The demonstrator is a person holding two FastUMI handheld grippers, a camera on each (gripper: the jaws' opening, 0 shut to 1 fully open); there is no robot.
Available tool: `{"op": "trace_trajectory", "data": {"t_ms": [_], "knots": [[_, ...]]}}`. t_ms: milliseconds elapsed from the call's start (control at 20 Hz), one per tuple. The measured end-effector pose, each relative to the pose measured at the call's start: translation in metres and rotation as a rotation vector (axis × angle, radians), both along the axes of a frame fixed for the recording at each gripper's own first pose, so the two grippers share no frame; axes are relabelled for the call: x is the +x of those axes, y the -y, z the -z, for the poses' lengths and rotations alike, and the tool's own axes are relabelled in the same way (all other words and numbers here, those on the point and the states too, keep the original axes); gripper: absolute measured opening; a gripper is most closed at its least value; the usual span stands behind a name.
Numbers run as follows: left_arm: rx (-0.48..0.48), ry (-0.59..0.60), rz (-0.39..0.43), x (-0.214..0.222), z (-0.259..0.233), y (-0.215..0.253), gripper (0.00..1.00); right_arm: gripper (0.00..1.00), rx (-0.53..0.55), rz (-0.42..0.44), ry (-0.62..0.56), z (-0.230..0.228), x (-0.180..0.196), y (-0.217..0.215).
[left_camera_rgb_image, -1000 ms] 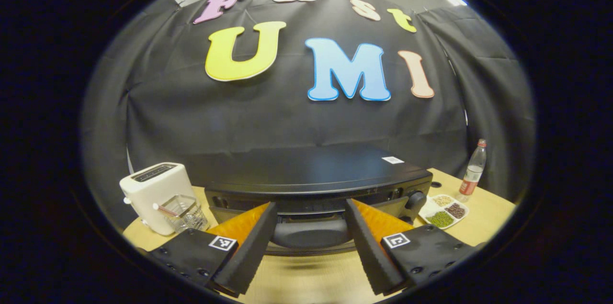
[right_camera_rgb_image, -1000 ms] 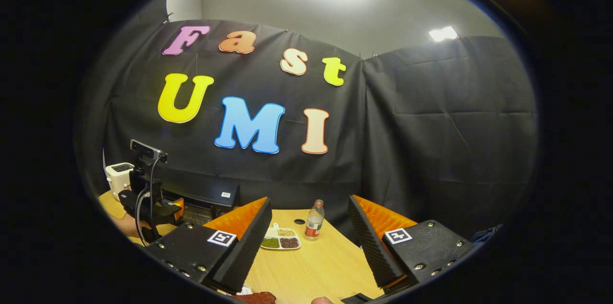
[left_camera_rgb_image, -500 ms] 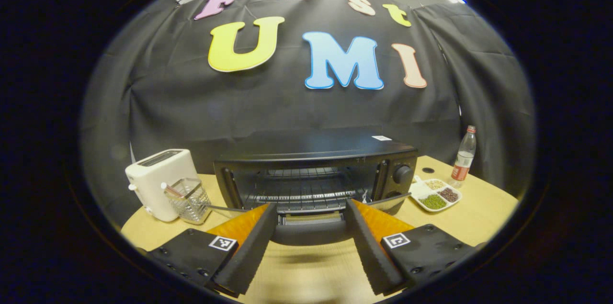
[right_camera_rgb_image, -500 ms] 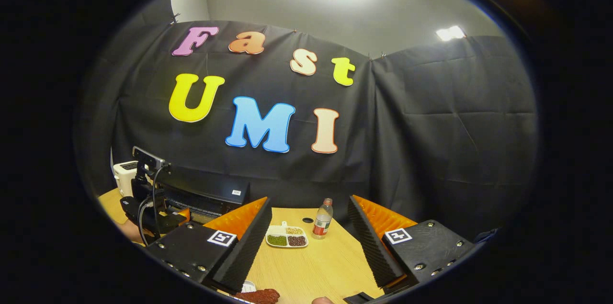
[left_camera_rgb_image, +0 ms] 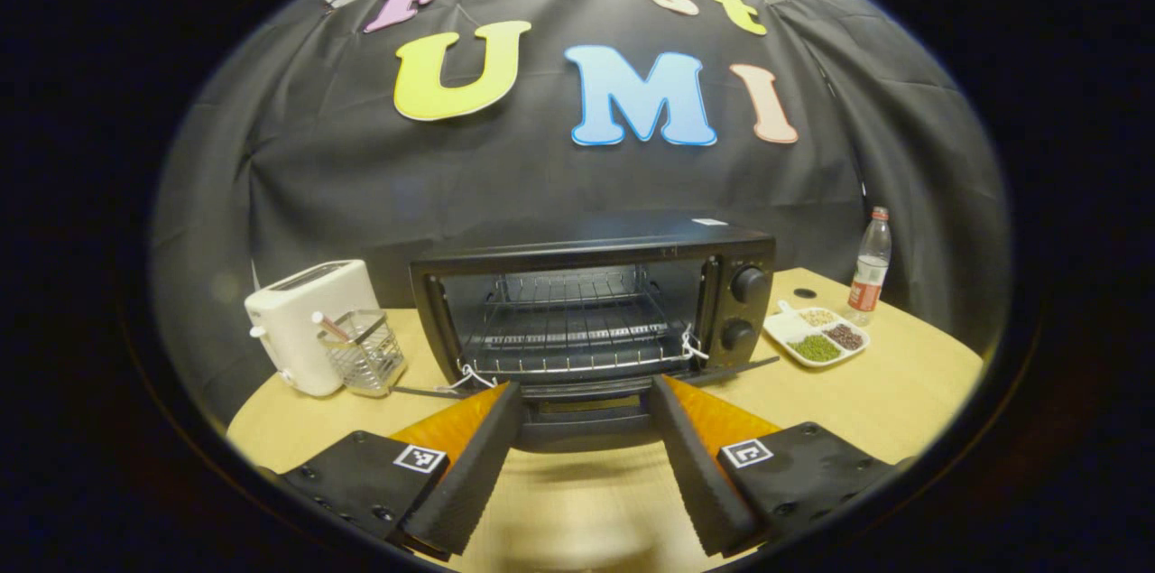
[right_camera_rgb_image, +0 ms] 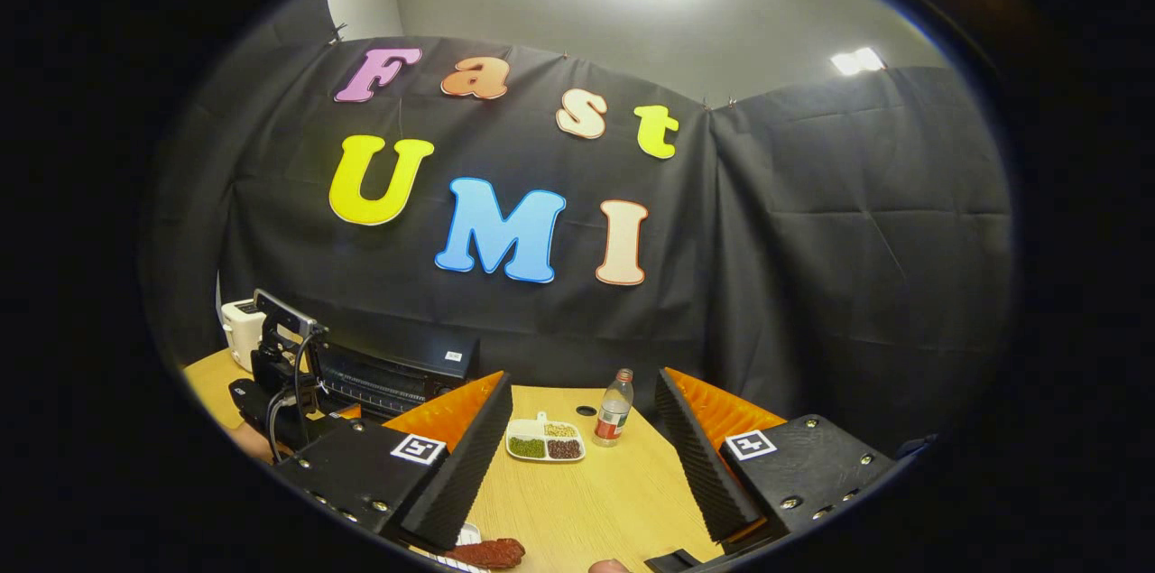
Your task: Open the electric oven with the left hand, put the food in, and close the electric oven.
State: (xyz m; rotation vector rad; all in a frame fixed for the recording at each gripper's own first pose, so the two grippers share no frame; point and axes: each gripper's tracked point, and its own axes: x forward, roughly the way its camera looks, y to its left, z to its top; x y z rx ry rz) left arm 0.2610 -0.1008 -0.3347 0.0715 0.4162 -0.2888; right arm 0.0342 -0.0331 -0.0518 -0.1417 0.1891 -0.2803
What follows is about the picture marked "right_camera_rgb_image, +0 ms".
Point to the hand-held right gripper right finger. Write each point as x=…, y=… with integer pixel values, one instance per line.
x=704, y=474

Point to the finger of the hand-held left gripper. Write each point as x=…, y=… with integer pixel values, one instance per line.
x=349, y=412

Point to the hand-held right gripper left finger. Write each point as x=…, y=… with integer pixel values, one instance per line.
x=469, y=474

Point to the black electric oven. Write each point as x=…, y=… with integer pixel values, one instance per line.
x=388, y=374

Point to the red roast meat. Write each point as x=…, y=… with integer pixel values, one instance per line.
x=492, y=552

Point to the white toaster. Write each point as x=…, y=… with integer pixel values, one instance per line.
x=239, y=334

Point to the white ribbed tray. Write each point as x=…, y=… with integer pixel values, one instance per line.
x=469, y=534

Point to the white divided plate with beans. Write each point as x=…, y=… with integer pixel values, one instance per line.
x=528, y=427

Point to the clear plastic bottle red label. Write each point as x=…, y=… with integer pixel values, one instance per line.
x=614, y=415

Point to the black backdrop cloth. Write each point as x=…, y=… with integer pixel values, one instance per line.
x=812, y=239

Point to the small ceiling light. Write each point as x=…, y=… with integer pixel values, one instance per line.
x=857, y=61

